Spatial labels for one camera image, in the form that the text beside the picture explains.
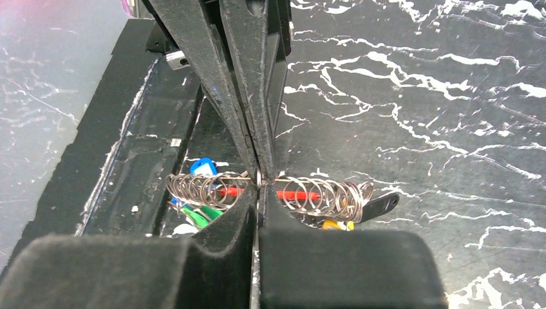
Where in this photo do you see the keyring with coloured key tags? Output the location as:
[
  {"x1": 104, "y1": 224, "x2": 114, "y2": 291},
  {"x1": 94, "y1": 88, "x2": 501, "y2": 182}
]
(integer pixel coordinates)
[{"x1": 165, "y1": 158, "x2": 400, "y2": 231}]

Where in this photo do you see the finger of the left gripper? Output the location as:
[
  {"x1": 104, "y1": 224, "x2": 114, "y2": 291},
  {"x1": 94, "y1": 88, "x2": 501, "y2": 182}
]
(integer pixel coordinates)
[
  {"x1": 150, "y1": 0, "x2": 258, "y2": 180},
  {"x1": 220, "y1": 1, "x2": 275, "y2": 179}
]

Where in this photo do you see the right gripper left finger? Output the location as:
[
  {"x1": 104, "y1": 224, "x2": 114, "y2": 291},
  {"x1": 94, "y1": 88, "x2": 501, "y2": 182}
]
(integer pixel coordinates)
[{"x1": 1, "y1": 191, "x2": 256, "y2": 308}]

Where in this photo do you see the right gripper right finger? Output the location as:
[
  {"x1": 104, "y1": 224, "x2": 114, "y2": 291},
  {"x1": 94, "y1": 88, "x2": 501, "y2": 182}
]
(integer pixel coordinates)
[{"x1": 258, "y1": 189, "x2": 449, "y2": 308}]

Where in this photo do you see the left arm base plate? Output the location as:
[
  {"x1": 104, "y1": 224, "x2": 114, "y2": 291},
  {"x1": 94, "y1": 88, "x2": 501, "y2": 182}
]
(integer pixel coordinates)
[{"x1": 146, "y1": 22, "x2": 191, "y2": 71}]

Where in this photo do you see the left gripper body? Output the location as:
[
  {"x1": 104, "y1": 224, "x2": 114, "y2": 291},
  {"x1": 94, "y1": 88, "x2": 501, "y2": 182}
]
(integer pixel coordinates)
[{"x1": 265, "y1": 0, "x2": 293, "y2": 128}]

